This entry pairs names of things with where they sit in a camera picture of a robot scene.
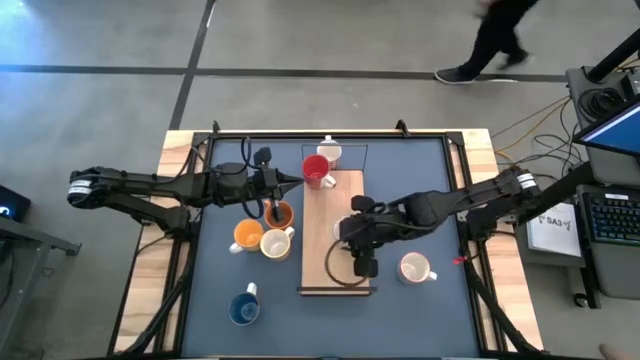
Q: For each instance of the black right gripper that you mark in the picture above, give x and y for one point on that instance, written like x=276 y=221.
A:
x=365 y=230

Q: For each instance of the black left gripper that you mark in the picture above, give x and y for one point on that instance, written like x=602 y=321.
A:
x=265 y=184

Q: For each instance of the dark orange mug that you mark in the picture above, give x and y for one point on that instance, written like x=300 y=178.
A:
x=286 y=220

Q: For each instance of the red white dotted mug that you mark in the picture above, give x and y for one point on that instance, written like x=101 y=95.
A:
x=331 y=149

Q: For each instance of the cream yellow mug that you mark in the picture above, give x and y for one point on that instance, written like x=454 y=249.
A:
x=275 y=244

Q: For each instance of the orange swirl patterned mug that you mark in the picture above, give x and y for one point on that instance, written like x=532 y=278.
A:
x=414 y=268

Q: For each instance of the blue mug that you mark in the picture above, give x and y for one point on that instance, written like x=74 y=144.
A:
x=243 y=310

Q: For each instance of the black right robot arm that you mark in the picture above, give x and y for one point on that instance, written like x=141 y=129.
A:
x=450 y=200

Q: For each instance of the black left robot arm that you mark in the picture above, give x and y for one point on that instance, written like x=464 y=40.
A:
x=165 y=185

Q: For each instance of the black table clamp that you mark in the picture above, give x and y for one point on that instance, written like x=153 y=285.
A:
x=401 y=127
x=216 y=127

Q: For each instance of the small red clip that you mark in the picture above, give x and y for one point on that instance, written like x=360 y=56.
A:
x=457 y=260

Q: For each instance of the blue grey table mat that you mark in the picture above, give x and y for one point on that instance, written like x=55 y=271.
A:
x=400 y=325

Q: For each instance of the white paper sign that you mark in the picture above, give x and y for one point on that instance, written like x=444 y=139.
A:
x=555 y=235

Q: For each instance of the black caster wheel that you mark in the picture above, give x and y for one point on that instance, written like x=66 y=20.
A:
x=581 y=300

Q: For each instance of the person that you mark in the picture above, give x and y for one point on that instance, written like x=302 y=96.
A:
x=492 y=40
x=620 y=353

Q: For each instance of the grey metal stand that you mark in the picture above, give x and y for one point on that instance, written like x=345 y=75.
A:
x=45 y=240

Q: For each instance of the black keyboard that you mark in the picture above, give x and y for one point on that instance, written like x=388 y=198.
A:
x=615 y=220

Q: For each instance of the grey equipment cart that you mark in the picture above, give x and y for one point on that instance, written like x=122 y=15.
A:
x=620 y=280

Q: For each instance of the monitor with blue screen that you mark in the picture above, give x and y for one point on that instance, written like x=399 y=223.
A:
x=617 y=131

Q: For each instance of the black device blue light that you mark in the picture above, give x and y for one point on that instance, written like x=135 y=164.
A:
x=12 y=202

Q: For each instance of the black pole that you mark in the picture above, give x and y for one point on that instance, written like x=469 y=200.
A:
x=615 y=57

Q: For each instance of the wooden shelf black frame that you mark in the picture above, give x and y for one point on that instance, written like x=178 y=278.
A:
x=312 y=250

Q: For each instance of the black metal rig frame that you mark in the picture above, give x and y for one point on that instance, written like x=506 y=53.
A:
x=455 y=137

